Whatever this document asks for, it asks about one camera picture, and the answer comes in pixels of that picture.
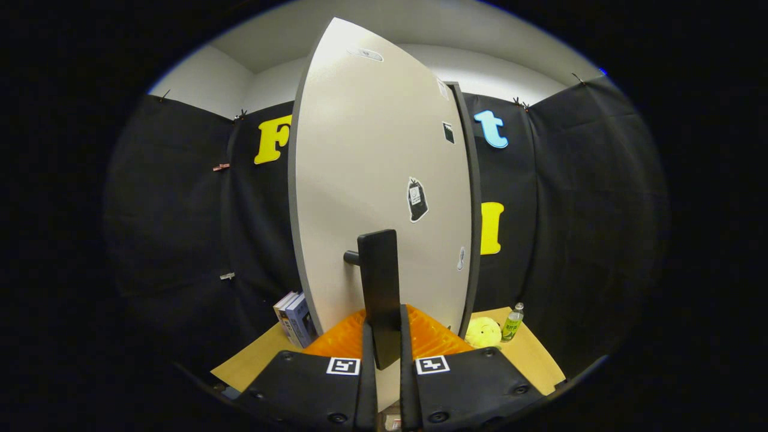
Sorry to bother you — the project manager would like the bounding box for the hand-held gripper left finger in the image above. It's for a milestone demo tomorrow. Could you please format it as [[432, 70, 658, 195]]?
[[237, 306, 379, 432]]

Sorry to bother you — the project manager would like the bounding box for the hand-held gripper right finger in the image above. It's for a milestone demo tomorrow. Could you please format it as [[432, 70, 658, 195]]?
[[398, 304, 544, 432]]

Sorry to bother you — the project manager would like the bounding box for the black door handle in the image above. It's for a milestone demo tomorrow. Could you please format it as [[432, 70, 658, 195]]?
[[343, 229, 402, 371]]

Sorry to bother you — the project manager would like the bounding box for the grey shoe cabinet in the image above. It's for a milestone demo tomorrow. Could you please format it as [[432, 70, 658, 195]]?
[[446, 82, 483, 338]]

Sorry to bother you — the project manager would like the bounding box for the beige shoe cabinet door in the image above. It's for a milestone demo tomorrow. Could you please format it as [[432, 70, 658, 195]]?
[[287, 17, 475, 415]]

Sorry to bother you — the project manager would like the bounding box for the yellow plush toy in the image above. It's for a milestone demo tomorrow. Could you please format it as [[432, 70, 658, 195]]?
[[464, 317, 503, 350]]

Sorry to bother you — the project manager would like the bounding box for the blue book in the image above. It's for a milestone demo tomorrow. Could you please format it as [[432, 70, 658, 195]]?
[[285, 294, 317, 349]]

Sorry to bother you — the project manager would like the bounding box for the green drink bottle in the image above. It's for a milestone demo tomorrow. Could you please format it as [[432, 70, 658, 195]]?
[[501, 302, 525, 343]]

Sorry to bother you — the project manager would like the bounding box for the white spine book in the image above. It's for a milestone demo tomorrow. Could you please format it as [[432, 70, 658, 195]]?
[[279, 293, 304, 347], [273, 292, 299, 344]]

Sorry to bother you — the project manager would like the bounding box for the black backdrop cloth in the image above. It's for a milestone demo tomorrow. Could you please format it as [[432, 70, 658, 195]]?
[[102, 75, 670, 385]]

